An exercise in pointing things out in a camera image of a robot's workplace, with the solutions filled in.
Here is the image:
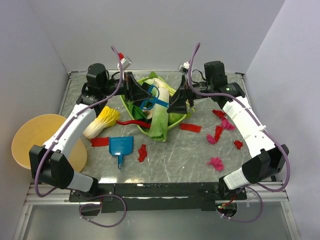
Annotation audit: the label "blue hand brush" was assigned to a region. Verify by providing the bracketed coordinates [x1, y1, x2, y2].
[139, 84, 171, 111]

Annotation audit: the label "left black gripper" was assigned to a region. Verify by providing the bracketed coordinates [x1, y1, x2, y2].
[101, 72, 153, 103]

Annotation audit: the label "green round fruit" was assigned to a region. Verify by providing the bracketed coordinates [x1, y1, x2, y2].
[168, 113, 184, 126]

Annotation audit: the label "red paper strip right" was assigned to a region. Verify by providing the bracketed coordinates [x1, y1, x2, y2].
[179, 123, 202, 133]

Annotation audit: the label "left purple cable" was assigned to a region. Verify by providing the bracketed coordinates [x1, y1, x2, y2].
[34, 45, 128, 228]

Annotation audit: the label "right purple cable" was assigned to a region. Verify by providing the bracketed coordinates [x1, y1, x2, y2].
[186, 42, 291, 224]

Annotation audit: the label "long green white cabbage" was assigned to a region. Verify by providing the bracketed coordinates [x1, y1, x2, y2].
[147, 87, 171, 143]

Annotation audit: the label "black base frame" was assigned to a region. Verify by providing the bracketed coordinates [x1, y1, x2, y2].
[69, 182, 247, 213]

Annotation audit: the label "pink paper scrap middle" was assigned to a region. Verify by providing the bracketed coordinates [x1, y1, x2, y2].
[206, 134, 217, 145]

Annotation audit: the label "red crumpled paper centre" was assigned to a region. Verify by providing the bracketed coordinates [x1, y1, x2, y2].
[137, 144, 148, 163]

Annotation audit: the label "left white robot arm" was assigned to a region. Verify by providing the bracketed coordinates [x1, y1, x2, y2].
[29, 63, 151, 201]

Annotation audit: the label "beige mushroom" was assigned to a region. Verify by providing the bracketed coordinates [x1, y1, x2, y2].
[144, 110, 153, 120]

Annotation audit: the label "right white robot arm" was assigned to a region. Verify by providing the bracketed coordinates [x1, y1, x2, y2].
[167, 61, 289, 199]

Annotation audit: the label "pink paper scrap lower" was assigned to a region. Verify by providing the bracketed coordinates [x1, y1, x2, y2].
[205, 157, 224, 172]

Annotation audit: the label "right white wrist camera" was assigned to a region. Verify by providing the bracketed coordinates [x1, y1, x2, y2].
[178, 61, 190, 75]

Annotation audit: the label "pink paper scrap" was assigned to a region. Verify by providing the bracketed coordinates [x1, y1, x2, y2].
[205, 157, 224, 172]
[220, 118, 236, 131]
[206, 134, 217, 145]

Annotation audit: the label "red paper strip vertical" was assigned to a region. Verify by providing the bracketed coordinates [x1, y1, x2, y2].
[214, 125, 224, 142]

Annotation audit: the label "purple cable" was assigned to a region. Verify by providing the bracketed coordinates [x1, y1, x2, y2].
[186, 42, 291, 224]
[34, 45, 128, 228]

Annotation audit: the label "green leafy lettuce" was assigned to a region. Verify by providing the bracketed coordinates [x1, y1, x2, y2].
[125, 71, 149, 122]

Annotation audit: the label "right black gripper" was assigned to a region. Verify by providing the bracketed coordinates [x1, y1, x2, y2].
[166, 74, 214, 115]

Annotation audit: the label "red paper scrap top right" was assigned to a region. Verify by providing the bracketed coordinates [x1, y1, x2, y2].
[212, 109, 226, 119]

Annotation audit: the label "green onion stalks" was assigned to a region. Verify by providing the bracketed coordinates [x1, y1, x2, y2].
[149, 76, 197, 113]

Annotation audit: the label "yellow napa cabbage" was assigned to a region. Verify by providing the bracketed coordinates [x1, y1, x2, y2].
[83, 106, 120, 139]

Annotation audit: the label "red paper strip left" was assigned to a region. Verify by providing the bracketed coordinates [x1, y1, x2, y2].
[90, 137, 109, 147]

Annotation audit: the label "pink paper scrap upper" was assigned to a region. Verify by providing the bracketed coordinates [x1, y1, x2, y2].
[220, 118, 236, 131]

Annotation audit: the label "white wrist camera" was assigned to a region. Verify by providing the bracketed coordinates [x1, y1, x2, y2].
[118, 52, 132, 71]
[178, 61, 190, 75]

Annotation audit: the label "beige plastic bucket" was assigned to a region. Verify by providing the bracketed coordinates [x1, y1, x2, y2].
[11, 114, 88, 172]

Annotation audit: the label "red paper strip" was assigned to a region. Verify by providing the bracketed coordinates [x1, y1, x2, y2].
[90, 137, 109, 147]
[179, 123, 202, 133]

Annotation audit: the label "blue dustpan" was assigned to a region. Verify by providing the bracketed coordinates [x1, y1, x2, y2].
[109, 136, 134, 170]

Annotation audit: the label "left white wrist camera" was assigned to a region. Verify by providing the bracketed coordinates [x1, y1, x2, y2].
[118, 52, 132, 71]

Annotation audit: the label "green plastic basket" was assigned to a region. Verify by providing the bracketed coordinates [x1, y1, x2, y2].
[119, 76, 187, 135]

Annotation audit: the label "red chili pepper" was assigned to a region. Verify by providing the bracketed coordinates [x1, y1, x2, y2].
[116, 120, 151, 129]

